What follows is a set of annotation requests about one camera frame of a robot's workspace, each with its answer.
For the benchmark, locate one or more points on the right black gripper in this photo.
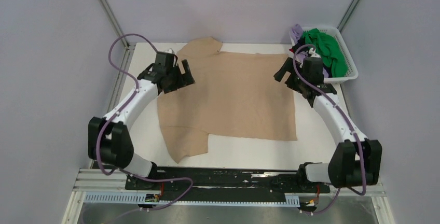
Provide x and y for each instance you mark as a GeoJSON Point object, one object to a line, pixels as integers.
{"type": "Point", "coordinates": [288, 66]}

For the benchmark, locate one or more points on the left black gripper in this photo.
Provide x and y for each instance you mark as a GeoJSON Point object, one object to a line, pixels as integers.
{"type": "Point", "coordinates": [185, 77]}

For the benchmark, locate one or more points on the beige t shirt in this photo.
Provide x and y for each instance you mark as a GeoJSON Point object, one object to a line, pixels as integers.
{"type": "Point", "coordinates": [234, 94]}

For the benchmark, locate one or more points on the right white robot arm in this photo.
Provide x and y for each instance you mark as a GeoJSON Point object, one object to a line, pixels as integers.
{"type": "Point", "coordinates": [356, 160]}

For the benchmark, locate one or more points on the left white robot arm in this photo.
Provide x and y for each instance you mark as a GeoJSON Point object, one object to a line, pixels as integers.
{"type": "Point", "coordinates": [109, 140]}

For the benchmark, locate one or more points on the black garment in basket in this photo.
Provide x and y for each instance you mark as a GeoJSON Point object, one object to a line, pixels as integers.
{"type": "Point", "coordinates": [305, 52]}

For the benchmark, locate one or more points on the lavender t shirt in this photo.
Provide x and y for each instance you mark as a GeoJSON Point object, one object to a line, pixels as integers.
{"type": "Point", "coordinates": [295, 34]}

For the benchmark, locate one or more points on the green t shirt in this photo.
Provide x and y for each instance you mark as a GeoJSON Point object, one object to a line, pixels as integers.
{"type": "Point", "coordinates": [329, 50]}

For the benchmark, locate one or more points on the white plastic laundry basket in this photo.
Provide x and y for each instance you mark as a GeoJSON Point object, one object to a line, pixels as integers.
{"type": "Point", "coordinates": [352, 72]}

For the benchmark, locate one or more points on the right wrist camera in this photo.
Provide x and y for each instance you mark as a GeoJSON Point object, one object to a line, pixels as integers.
{"type": "Point", "coordinates": [314, 54]}

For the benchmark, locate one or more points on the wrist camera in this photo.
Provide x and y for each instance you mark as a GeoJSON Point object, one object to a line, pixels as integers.
{"type": "Point", "coordinates": [314, 54]}
{"type": "Point", "coordinates": [170, 51]}

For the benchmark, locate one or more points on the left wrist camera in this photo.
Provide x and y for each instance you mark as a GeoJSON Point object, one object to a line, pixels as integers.
{"type": "Point", "coordinates": [170, 51]}

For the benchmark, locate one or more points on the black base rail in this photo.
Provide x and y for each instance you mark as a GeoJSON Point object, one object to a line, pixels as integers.
{"type": "Point", "coordinates": [166, 173]}

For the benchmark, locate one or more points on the right corner metal post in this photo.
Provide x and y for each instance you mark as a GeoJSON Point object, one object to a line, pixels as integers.
{"type": "Point", "coordinates": [347, 15]}

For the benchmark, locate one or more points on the corner metal post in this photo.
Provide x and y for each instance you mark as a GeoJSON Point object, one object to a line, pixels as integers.
{"type": "Point", "coordinates": [111, 17]}
{"type": "Point", "coordinates": [347, 15]}

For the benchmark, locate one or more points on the left corner metal post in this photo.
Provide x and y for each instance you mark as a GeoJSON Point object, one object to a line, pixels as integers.
{"type": "Point", "coordinates": [111, 17]}

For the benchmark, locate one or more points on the aluminium frame rail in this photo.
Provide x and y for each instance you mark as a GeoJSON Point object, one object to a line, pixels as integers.
{"type": "Point", "coordinates": [95, 180]}

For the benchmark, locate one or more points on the white slotted cable duct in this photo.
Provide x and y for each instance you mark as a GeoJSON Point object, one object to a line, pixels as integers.
{"type": "Point", "coordinates": [154, 199]}

